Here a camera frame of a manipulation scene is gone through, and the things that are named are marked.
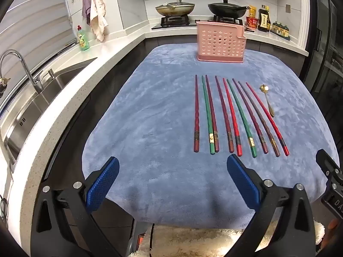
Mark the red seasoning container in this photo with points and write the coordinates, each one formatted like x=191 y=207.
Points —
x=252 y=22

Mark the pink perforated utensil holder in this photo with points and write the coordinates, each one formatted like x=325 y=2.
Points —
x=219 y=42

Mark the bright red chopstick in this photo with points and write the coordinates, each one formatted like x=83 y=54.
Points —
x=266 y=117
x=231 y=116

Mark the gold flower spoon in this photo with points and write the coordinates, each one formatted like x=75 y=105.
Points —
x=263 y=88

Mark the yellow seasoning packet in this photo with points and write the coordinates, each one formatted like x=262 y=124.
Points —
x=252 y=12

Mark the dark soy sauce bottle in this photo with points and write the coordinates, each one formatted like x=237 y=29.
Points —
x=264 y=20

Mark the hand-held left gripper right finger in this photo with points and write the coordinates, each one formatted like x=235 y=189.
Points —
x=242 y=182

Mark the stainless steel sink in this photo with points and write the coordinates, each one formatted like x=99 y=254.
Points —
x=53 y=91

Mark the black gas stove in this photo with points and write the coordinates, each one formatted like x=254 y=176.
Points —
x=174 y=22

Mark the beige wok with lid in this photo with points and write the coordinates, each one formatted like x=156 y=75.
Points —
x=175 y=8

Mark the purple hanging cloth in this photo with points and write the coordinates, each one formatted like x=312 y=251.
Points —
x=86 y=5

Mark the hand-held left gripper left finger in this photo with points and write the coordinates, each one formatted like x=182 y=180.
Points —
x=103 y=184

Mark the chrome kitchen faucet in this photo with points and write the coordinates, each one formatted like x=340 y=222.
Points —
x=30 y=71

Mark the blue fleece blanket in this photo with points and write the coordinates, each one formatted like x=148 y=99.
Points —
x=160 y=112

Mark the green dish soap bottle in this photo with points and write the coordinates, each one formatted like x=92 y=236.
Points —
x=83 y=41

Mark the dark red chopstick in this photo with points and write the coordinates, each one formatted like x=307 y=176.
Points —
x=211 y=112
x=223 y=113
x=196 y=112

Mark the dark glass door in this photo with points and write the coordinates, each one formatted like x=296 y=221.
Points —
x=327 y=45

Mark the beige wall switch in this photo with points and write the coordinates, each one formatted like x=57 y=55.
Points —
x=288 y=8

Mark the sink soap dispenser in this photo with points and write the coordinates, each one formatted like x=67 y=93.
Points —
x=51 y=73

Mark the spice jar set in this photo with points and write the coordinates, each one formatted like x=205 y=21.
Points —
x=280 y=30

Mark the white window blinds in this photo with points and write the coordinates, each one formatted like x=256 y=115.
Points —
x=32 y=26

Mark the black wok with lid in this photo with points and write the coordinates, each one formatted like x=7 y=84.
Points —
x=226 y=8

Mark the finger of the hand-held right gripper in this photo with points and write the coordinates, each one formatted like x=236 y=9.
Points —
x=327 y=164

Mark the white hanging towel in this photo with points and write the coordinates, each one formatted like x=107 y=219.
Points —
x=97 y=13

